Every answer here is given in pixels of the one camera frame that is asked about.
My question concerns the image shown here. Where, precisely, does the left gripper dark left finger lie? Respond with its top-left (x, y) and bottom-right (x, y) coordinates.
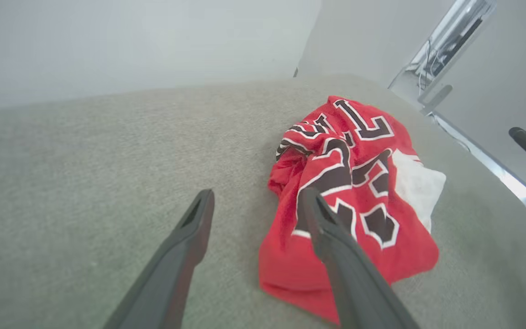
top-left (103, 189), bottom-right (215, 329)

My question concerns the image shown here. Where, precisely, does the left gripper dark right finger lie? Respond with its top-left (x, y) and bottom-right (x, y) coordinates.
top-left (298, 186), bottom-right (420, 329)

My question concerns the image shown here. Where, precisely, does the red jersey with white sleeves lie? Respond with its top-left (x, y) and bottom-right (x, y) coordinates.
top-left (258, 95), bottom-right (447, 326)

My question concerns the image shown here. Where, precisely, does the grey metal pole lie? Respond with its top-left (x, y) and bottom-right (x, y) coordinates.
top-left (388, 0), bottom-right (496, 92)

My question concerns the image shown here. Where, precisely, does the silver metal floor rail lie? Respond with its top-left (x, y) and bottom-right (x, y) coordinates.
top-left (427, 112), bottom-right (526, 238)

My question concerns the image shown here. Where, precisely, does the grey pole foot bracket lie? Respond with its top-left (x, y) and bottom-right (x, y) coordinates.
top-left (417, 84), bottom-right (453, 116)

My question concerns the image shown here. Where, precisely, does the thin black background cable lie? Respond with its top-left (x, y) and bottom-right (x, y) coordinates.
top-left (417, 39), bottom-right (444, 94)

